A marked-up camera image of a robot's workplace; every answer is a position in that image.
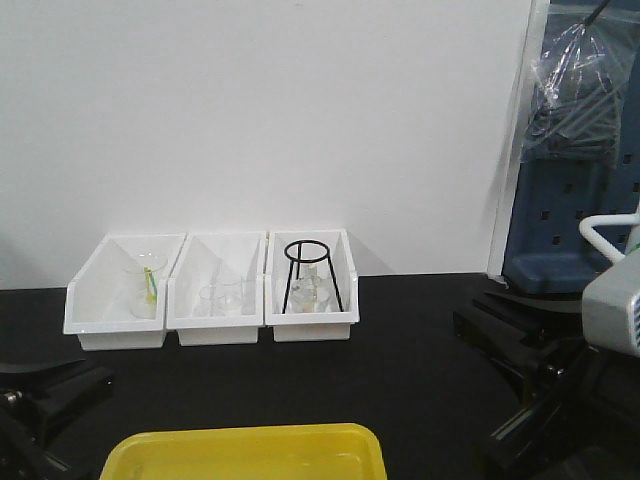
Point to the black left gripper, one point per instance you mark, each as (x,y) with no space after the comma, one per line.
(38,401)

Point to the white bin left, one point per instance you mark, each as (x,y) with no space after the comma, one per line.
(96,311)

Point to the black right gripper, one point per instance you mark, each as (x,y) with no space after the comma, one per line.
(584,425)

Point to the clear glass beaker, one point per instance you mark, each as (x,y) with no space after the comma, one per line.
(224,298)

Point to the white bin middle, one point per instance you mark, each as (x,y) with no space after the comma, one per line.
(207,258)

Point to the white bin right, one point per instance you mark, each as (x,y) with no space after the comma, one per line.
(330,325)

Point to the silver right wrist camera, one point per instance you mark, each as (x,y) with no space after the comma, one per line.
(610,307)

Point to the white bin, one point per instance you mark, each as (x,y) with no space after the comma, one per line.
(330,325)
(207,258)
(96,311)

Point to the yellow plastic tray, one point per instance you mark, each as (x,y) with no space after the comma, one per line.
(315,451)

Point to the clear glass flask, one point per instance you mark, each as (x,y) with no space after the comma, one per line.
(310,293)

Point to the black wire tripod stand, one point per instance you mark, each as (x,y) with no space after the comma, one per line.
(308,251)

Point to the clear beaker with green stick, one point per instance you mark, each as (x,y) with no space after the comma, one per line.
(141,276)

